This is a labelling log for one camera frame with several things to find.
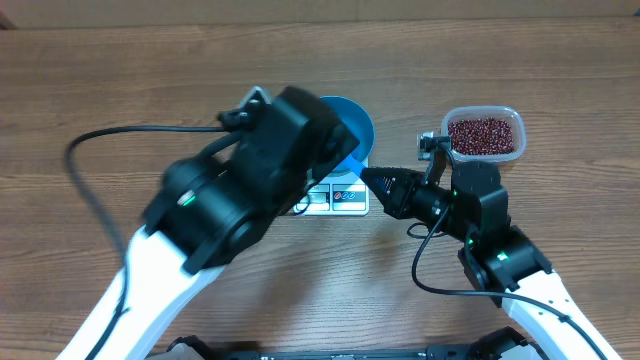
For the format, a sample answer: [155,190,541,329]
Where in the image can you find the blue plastic measuring scoop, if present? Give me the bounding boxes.
[343,155,366,178]

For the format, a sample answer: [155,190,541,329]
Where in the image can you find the teal blue bowl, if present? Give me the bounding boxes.
[321,96,376,177]

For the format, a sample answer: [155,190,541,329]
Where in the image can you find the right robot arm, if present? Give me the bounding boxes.
[360,161,619,359]

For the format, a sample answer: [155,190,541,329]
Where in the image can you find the white digital kitchen scale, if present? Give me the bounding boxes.
[292,164,370,216]

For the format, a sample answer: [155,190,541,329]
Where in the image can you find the clear plastic bean container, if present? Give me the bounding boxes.
[441,105,527,163]

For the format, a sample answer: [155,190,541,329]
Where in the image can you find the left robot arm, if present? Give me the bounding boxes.
[61,86,358,359]

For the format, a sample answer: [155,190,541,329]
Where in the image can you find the red beans in container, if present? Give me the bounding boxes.
[447,117,515,155]

